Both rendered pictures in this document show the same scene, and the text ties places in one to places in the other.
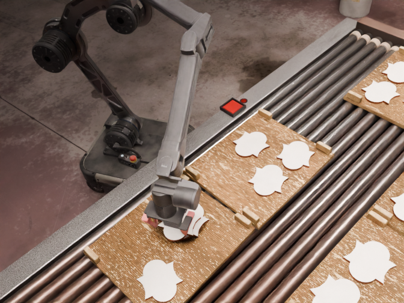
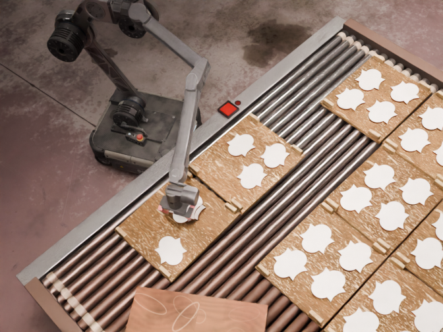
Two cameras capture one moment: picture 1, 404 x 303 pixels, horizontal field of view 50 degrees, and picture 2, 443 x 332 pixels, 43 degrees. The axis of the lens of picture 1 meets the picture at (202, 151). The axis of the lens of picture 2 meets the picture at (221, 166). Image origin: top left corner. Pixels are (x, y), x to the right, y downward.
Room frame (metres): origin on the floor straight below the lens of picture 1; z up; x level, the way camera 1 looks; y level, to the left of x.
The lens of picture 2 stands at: (-0.43, -0.08, 3.08)
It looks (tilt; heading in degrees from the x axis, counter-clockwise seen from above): 57 degrees down; 0
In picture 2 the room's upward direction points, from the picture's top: 6 degrees counter-clockwise
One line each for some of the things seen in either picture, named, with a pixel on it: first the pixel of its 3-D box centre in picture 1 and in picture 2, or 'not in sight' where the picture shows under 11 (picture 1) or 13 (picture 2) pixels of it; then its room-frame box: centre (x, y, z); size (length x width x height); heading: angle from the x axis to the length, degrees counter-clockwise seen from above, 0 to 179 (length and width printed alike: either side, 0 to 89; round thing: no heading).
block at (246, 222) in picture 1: (243, 220); (231, 208); (0.75, -0.10, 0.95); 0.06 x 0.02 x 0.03; 42
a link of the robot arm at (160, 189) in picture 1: (164, 193); (174, 193); (0.71, 0.11, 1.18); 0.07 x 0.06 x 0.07; 67
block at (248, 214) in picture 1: (250, 215); (236, 204); (0.76, -0.13, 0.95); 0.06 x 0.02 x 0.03; 40
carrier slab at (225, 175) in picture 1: (258, 163); (246, 161); (0.99, -0.19, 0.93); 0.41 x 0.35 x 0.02; 130
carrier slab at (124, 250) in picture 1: (169, 241); (177, 222); (0.72, 0.13, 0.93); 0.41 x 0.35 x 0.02; 132
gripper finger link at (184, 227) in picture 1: (180, 223); (185, 212); (0.70, 0.09, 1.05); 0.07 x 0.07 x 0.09; 66
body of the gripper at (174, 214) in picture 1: (165, 206); (175, 201); (0.71, 0.12, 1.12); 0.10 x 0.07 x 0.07; 66
